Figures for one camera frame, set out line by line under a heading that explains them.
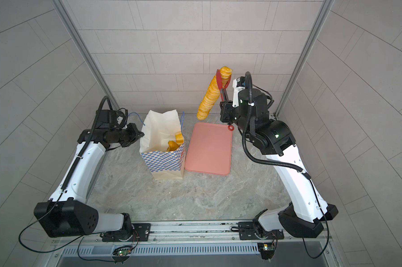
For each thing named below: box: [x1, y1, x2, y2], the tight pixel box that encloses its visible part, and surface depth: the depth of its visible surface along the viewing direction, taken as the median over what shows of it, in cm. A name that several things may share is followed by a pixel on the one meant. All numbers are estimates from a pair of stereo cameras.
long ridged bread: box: [196, 66, 233, 121], surface depth 70 cm
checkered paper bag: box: [139, 109, 186, 181], surface depth 81 cm
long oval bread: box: [167, 140, 180, 152], surface depth 93 cm
